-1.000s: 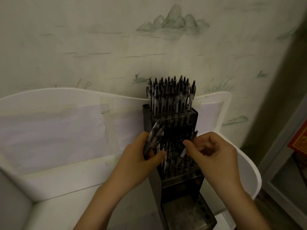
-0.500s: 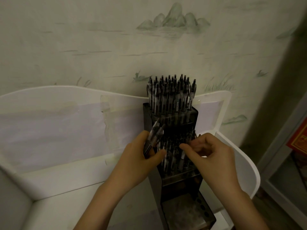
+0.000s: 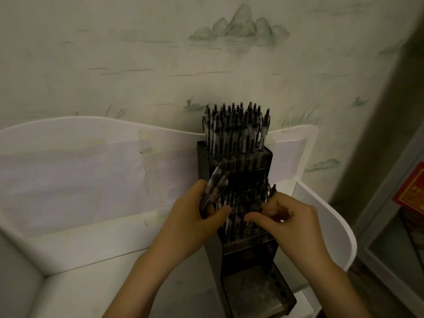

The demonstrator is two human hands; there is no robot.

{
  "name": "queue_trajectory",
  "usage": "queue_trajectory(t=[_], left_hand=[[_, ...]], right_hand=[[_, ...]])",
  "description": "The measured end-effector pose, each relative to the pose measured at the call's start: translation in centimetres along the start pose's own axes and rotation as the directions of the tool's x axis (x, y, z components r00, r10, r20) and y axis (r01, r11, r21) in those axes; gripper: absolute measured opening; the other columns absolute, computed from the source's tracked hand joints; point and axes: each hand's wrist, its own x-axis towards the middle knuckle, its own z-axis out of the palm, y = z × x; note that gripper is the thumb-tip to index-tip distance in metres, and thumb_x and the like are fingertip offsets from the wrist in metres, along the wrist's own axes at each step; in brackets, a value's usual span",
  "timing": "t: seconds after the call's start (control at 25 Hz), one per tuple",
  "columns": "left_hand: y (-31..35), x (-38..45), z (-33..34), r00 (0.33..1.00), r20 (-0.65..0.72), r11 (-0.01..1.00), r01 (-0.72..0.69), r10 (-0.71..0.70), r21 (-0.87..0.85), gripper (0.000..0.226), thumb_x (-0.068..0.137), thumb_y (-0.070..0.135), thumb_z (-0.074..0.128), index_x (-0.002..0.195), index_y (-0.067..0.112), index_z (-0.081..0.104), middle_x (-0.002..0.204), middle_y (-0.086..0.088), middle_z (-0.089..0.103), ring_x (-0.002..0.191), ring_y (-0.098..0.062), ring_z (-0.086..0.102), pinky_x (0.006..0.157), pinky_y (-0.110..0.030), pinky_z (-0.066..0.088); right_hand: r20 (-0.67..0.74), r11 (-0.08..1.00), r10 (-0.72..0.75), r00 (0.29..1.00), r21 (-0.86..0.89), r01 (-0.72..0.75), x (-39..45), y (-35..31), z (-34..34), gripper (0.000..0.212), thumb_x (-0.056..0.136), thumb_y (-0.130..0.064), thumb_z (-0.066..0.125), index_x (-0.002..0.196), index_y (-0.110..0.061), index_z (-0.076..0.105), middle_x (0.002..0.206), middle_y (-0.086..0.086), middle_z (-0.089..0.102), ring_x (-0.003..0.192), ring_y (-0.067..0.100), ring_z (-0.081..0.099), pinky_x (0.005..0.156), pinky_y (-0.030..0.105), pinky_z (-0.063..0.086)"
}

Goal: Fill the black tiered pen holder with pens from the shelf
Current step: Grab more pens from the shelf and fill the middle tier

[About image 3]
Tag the dark glass cabinet door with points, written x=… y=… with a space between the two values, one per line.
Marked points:
x=394 y=251

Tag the white curved-back shelf unit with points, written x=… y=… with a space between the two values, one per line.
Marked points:
x=82 y=248

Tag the grey door frame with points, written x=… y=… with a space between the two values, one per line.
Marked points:
x=371 y=221

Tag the person's left forearm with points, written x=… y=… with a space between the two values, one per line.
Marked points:
x=132 y=291

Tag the bunch of black pens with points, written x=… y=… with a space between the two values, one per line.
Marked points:
x=215 y=182

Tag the person's right hand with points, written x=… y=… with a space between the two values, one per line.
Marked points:
x=294 y=228

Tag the person's right forearm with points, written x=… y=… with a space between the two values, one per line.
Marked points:
x=338 y=294

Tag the person's left hand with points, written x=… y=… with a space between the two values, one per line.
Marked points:
x=188 y=225

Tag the row of black pens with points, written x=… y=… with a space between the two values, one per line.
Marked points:
x=235 y=129

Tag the black tiered pen holder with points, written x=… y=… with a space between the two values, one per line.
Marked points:
x=212 y=261

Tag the red sign plate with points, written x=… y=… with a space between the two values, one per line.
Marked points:
x=410 y=192

